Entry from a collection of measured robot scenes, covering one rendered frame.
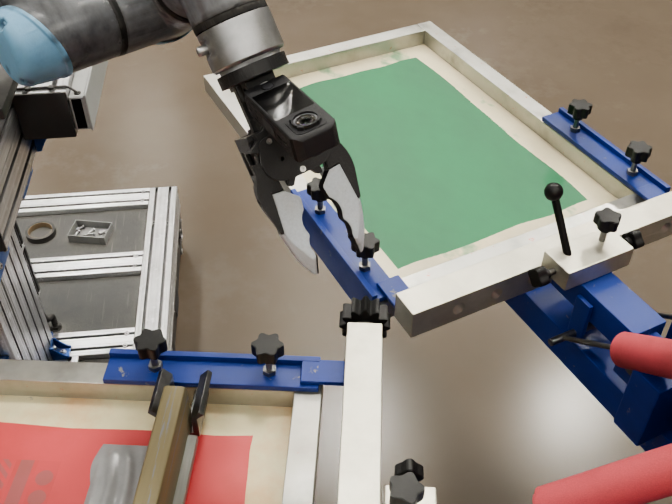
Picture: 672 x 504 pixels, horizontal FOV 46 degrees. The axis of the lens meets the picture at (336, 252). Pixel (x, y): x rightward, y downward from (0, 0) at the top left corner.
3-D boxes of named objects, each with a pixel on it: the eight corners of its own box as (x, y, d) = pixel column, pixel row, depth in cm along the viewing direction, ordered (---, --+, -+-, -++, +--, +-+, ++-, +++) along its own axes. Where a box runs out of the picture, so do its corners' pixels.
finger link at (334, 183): (366, 231, 86) (319, 161, 84) (386, 236, 81) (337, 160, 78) (344, 248, 86) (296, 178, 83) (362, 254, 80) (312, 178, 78)
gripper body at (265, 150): (318, 164, 86) (273, 57, 83) (343, 163, 78) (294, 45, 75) (254, 193, 84) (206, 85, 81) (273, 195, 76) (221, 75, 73)
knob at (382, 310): (338, 358, 116) (338, 323, 111) (339, 329, 120) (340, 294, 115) (389, 360, 116) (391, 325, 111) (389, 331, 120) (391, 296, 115)
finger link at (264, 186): (308, 225, 80) (289, 140, 78) (313, 227, 78) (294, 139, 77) (263, 237, 79) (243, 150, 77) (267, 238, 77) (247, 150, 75)
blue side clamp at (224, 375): (110, 406, 114) (100, 375, 109) (119, 379, 118) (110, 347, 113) (319, 415, 113) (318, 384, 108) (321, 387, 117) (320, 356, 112)
